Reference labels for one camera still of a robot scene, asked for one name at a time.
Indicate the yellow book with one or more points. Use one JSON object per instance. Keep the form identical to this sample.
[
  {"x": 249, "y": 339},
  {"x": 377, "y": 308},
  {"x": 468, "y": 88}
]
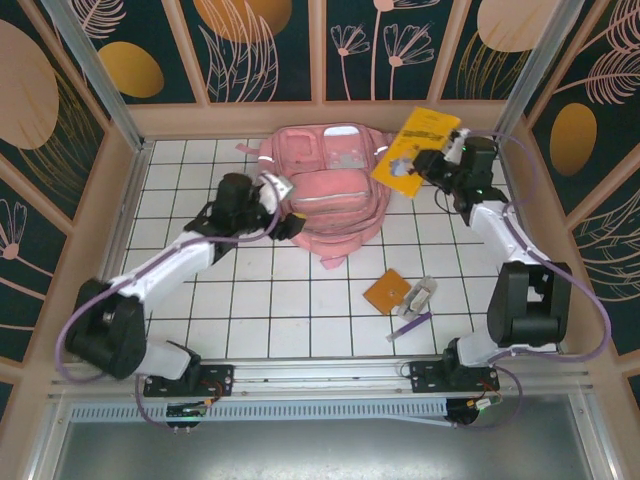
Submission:
[{"x": 415, "y": 145}]

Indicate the pink backpack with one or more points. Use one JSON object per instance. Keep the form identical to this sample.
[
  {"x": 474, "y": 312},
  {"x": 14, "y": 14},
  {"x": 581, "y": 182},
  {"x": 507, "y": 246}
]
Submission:
[{"x": 340, "y": 210}]

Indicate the orange wallet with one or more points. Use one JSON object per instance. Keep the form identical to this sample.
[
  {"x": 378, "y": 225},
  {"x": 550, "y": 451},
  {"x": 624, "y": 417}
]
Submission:
[{"x": 386, "y": 292}]

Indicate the small clear plastic case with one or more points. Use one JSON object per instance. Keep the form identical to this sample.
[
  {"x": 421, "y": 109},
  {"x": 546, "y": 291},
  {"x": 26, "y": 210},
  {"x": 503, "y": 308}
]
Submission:
[{"x": 419, "y": 296}]

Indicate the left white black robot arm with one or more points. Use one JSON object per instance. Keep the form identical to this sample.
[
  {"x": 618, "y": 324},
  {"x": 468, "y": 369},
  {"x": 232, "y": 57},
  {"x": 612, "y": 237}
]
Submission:
[{"x": 165, "y": 270}]

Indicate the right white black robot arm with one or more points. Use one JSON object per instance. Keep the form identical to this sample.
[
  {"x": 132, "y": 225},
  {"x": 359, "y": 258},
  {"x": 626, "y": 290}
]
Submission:
[{"x": 495, "y": 225}]

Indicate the purple pen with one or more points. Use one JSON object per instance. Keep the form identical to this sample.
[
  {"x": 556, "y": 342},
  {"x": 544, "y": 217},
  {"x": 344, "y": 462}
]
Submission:
[{"x": 410, "y": 326}]

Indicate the small circuit board with LED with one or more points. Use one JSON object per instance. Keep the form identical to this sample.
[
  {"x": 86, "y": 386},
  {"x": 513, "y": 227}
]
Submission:
[
  {"x": 475, "y": 406},
  {"x": 185, "y": 411}
]

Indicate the grey metal sheet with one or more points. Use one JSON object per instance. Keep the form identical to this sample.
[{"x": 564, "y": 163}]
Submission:
[{"x": 320, "y": 450}]

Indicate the aluminium frame post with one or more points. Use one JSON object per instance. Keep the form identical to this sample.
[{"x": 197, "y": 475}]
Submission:
[
  {"x": 534, "y": 65},
  {"x": 100, "y": 80}
]

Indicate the aluminium side rail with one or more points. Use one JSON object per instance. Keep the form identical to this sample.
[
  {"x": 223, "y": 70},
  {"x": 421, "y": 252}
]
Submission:
[{"x": 117, "y": 240}]

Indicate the aluminium mounting rail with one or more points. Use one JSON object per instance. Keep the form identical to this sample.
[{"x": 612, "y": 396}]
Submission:
[{"x": 320, "y": 372}]

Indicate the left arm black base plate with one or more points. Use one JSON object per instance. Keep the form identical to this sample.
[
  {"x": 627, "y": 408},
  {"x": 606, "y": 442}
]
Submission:
[{"x": 220, "y": 380}]

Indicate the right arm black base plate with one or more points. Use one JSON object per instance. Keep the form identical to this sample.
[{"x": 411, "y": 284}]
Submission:
[{"x": 425, "y": 377}]

